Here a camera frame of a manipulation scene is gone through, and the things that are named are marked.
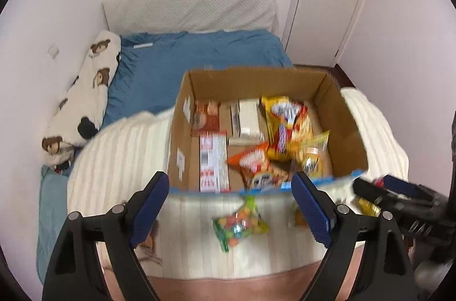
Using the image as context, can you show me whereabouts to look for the cat print blanket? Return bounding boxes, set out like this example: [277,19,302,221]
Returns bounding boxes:
[67,87,411,301]

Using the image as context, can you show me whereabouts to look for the white padded headboard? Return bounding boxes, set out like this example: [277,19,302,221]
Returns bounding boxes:
[102,0,278,35]

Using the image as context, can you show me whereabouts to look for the large orange panda snack bag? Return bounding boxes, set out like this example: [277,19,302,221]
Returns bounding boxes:
[227,142,290,190]

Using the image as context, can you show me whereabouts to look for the bear print pillow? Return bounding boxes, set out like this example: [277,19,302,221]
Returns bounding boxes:
[41,31,122,171]

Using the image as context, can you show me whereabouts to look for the colourful candy bag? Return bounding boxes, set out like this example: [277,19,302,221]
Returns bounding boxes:
[212,196,270,254]

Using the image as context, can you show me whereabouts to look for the clear white snack packet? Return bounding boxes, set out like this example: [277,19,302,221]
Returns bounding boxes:
[229,98,266,146]

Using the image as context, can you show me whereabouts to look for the yellow red triangular snack packet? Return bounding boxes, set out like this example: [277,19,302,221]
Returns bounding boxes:
[356,177,387,217]

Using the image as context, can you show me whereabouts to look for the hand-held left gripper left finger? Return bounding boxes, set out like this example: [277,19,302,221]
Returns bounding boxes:
[42,171,170,301]

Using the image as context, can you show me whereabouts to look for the printed cardboard box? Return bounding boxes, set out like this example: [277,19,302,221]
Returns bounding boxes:
[167,66,370,197]

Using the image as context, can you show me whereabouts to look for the round brown candy clear wrapper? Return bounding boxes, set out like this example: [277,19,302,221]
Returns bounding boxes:
[292,210,309,229]

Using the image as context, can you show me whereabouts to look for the instant noodle packet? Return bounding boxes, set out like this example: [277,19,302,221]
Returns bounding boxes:
[261,95,315,161]

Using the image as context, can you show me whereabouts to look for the light blue blanket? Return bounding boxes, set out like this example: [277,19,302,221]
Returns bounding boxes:
[36,164,78,284]

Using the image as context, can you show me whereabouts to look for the yellow biscuit packet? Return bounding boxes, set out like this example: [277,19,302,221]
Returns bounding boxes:
[296,131,333,179]

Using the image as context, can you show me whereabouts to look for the small orange panda snack packet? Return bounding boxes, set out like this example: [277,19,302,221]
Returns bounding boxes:
[192,99,220,137]

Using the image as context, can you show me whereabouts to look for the red and white snack packet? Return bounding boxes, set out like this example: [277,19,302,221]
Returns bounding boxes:
[198,131,229,194]

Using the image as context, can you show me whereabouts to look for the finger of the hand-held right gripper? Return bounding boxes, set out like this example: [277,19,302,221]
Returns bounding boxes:
[382,174,420,198]
[352,177,398,207]

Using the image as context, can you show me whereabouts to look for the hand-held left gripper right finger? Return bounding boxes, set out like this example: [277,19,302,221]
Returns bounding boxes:
[291,171,418,301]

